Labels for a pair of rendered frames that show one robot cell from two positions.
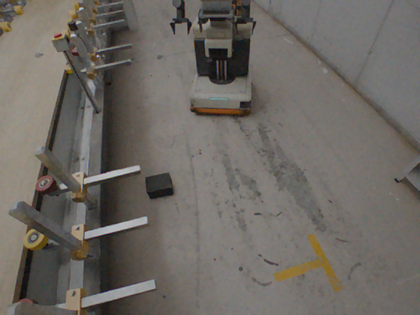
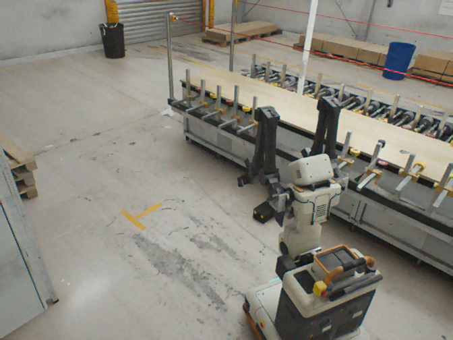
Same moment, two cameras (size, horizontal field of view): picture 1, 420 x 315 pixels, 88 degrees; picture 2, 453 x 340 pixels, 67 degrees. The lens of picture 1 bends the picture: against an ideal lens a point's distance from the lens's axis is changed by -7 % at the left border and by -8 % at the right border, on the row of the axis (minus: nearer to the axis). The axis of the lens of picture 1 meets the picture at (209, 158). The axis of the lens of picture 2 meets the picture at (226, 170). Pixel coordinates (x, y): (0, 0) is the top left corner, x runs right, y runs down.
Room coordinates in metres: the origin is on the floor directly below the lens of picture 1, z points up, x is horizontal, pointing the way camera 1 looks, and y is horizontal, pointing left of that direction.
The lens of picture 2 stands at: (2.94, -1.57, 2.36)
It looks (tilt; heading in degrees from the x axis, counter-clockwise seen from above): 33 degrees down; 142
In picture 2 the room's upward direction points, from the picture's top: 3 degrees clockwise
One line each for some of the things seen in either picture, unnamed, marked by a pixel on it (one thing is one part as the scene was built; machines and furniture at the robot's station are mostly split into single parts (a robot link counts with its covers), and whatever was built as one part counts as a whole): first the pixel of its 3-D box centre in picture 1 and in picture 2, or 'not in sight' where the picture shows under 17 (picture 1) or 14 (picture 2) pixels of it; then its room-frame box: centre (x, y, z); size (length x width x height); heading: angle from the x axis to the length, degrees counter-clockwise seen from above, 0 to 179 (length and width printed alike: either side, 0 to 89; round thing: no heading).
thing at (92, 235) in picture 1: (96, 234); (233, 121); (0.36, 0.49, 0.80); 0.43 x 0.03 x 0.04; 101
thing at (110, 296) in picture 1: (95, 300); (216, 112); (0.11, 0.44, 0.81); 0.43 x 0.03 x 0.04; 101
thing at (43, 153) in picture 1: (73, 184); (253, 117); (0.55, 0.59, 0.90); 0.04 x 0.04 x 0.48; 11
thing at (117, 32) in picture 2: not in sight; (112, 40); (-5.35, 1.28, 0.36); 0.59 x 0.58 x 0.73; 11
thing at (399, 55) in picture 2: not in sight; (398, 61); (-0.92, 6.04, 0.36); 0.59 x 0.57 x 0.73; 101
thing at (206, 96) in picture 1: (222, 86); (303, 322); (2.16, -0.22, 0.16); 0.67 x 0.64 x 0.25; 168
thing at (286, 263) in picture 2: (226, 49); (292, 256); (1.99, -0.25, 0.68); 0.28 x 0.27 x 0.25; 78
